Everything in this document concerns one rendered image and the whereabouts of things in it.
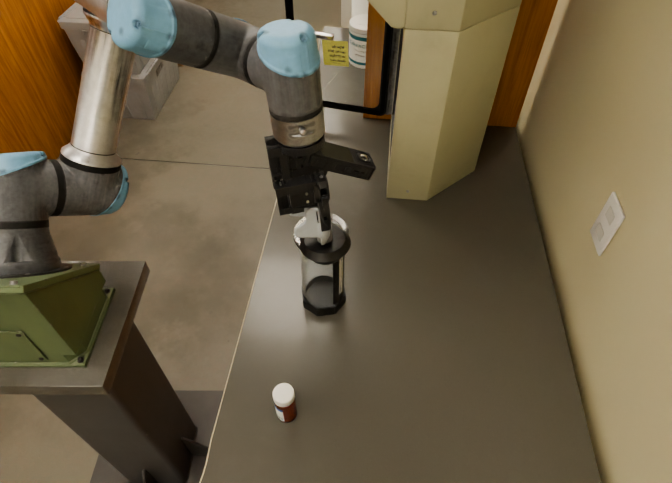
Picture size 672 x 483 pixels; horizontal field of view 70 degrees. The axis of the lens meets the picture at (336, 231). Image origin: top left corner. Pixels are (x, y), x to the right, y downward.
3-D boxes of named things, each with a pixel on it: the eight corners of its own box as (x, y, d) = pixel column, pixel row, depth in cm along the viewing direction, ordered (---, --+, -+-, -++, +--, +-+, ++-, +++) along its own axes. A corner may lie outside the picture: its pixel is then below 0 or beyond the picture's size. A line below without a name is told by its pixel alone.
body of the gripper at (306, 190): (274, 190, 80) (262, 127, 72) (324, 180, 81) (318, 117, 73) (281, 220, 75) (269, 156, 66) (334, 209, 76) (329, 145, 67)
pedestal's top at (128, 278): (-47, 394, 98) (-59, 386, 95) (22, 270, 120) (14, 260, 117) (109, 395, 98) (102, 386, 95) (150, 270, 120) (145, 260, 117)
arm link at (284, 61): (285, 10, 63) (330, 25, 59) (295, 87, 71) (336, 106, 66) (237, 29, 60) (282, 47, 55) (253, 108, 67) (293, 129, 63)
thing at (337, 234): (357, 264, 85) (356, 238, 80) (306, 276, 84) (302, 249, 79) (344, 230, 91) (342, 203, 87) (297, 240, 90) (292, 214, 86)
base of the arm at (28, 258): (-54, 276, 87) (-58, 221, 87) (12, 264, 102) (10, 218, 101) (20, 278, 85) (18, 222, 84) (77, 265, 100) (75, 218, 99)
